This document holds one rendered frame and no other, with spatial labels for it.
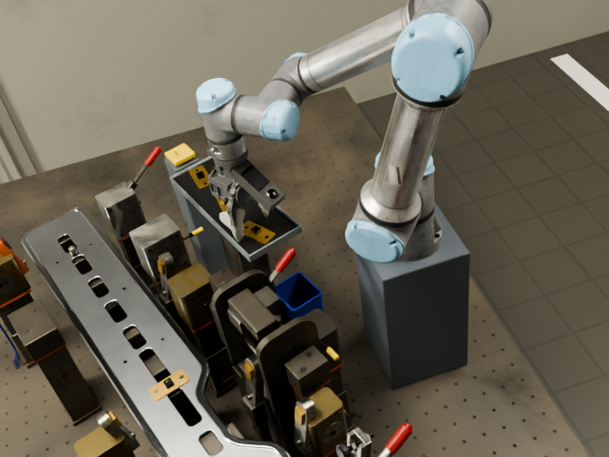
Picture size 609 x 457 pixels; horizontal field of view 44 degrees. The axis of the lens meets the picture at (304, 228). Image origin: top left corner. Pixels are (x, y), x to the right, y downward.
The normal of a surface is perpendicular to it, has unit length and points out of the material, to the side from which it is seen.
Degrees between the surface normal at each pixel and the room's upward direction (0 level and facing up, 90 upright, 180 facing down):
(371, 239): 97
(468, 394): 0
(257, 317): 0
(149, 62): 90
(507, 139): 0
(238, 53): 90
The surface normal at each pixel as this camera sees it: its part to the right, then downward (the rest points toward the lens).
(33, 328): -0.13, -0.72
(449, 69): -0.43, 0.56
